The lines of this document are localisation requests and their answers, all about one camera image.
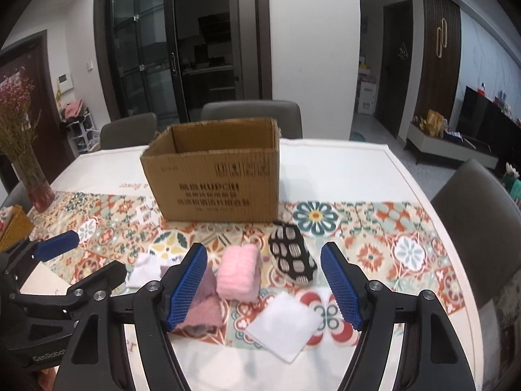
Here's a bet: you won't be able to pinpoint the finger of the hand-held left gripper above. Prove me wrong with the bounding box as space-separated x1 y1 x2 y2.
0 230 80 290
16 263 129 319

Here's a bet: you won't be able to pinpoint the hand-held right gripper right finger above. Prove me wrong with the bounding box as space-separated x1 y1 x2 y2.
321 241 477 391

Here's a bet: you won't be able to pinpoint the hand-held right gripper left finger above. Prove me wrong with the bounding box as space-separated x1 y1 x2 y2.
57 242 208 391

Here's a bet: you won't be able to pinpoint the mauve cloth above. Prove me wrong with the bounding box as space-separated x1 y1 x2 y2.
161 265 224 337

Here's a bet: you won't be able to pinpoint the small white sock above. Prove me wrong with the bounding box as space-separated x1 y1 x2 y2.
125 253 162 292

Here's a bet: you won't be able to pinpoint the pink towel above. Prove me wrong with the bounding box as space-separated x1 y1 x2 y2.
216 244 261 303

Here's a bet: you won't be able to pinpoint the black white patterned sock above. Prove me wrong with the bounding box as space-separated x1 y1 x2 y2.
268 220 319 286

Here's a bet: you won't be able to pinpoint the white square cloth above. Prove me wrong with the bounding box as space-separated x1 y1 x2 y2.
245 291 322 364

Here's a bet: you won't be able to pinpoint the brown cardboard box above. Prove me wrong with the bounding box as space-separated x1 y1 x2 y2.
140 117 282 223

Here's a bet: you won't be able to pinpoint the yellow woven box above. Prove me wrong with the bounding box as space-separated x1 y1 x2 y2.
0 205 36 253

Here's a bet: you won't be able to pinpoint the red glass vase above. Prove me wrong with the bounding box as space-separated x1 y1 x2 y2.
10 159 55 213

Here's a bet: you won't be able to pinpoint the grey dining chair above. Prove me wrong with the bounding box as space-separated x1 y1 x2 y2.
0 181 33 212
100 112 159 150
200 100 304 139
430 159 521 308

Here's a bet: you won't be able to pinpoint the white shoe rack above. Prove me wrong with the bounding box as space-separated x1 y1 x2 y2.
65 116 100 155

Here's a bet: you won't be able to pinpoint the patterned tablecloth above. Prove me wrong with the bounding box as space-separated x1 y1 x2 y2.
0 136 485 391

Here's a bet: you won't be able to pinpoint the pink cloth bag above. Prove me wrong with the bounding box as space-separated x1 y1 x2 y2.
61 100 86 121

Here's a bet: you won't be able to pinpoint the dried flower bunch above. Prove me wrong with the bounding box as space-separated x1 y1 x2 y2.
0 75 41 184

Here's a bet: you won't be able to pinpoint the dark brown wooden door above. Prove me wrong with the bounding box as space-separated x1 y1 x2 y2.
0 35 62 188

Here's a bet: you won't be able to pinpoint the white television cabinet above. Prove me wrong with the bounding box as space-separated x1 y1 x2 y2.
405 122 499 169

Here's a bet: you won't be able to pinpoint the yellow snack bags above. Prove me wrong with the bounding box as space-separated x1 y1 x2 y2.
423 109 445 135

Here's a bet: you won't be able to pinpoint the white storage box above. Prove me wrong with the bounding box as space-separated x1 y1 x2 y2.
357 83 377 115

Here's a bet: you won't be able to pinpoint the teal decoration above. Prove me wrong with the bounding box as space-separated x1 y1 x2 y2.
502 163 521 208

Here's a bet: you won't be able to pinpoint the dark door with ornament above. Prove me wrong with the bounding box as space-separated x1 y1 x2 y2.
374 0 416 139

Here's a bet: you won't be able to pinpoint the glass sliding door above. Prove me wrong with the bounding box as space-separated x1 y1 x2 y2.
93 0 245 125

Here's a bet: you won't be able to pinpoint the black television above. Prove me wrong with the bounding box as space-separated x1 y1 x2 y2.
456 85 521 161

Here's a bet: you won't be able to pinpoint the slatted cabinet with gold handle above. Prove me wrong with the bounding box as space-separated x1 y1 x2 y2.
417 0 462 121

